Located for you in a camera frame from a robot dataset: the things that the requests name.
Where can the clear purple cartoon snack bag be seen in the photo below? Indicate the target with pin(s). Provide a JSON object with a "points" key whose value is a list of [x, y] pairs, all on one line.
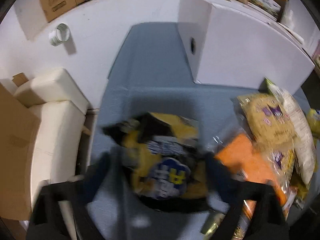
{"points": [[272, 133]]}

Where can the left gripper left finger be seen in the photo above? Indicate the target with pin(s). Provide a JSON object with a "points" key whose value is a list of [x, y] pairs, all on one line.
{"points": [[95, 176]]}

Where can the white long snack bag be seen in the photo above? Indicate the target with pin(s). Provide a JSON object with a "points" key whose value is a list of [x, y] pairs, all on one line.
{"points": [[303, 141]]}

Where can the flat cardboard sheet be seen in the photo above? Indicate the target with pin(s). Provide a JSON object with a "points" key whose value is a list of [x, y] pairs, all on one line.
{"points": [[19, 129]]}

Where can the orange snack pack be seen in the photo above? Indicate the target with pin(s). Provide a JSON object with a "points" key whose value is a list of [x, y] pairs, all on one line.
{"points": [[240, 155]]}

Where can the clear tape roll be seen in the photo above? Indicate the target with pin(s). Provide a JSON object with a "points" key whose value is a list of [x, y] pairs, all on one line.
{"points": [[59, 35]]}

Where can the yellow chip bag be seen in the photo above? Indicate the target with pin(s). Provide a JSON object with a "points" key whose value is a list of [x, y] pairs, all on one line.
{"points": [[313, 118]]}

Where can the white storage box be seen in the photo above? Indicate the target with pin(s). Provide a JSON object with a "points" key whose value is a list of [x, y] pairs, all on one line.
{"points": [[231, 44]]}

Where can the printed landscape gift box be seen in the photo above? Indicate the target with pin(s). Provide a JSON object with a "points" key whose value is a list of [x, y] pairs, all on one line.
{"points": [[271, 7]]}

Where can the cream cushion stool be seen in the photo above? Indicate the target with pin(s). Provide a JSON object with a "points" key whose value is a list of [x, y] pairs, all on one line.
{"points": [[61, 107]]}

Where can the yellow blue snack bag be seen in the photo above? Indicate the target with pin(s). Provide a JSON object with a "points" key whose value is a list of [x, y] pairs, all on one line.
{"points": [[161, 156]]}

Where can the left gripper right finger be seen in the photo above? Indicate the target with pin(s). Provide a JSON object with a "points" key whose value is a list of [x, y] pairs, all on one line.
{"points": [[221, 180]]}

